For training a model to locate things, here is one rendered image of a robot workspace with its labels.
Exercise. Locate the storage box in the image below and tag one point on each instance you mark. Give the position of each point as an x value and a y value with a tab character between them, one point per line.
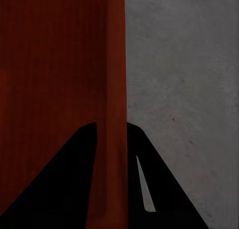
63	66

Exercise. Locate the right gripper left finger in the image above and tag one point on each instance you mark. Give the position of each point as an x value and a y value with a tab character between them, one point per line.
58	197

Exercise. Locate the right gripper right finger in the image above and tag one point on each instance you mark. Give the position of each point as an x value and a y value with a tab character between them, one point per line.
174	210

